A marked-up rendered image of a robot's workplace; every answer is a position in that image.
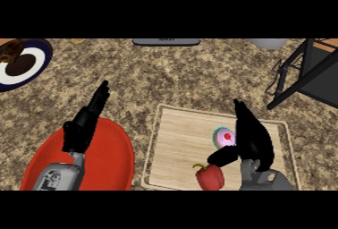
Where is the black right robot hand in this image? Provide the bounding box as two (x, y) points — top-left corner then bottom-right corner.
(207, 98), (277, 173)

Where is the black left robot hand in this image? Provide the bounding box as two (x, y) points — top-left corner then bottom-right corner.
(61, 80), (111, 154)

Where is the pink frosted cupcake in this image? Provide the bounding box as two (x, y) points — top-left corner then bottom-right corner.
(212, 126), (238, 150)

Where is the pale wooden tray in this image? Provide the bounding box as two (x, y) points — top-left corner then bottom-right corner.
(142, 104), (302, 191)

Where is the black tiered shelf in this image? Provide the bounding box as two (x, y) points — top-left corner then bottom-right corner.
(266, 38), (338, 111)

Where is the red oval plate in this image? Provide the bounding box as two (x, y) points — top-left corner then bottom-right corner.
(20, 117), (136, 191)

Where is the red bell pepper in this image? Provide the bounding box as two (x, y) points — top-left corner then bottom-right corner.
(192, 163), (226, 191)

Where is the blue and white plate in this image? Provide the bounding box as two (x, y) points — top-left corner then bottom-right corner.
(0, 38), (55, 93)

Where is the brown pastry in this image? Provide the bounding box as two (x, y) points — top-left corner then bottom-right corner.
(0, 39), (27, 64)

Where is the pale grey round pot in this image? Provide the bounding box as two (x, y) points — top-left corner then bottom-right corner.
(247, 38), (291, 50)

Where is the grey flat appliance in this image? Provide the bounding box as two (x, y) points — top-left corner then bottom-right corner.
(132, 38), (203, 47)

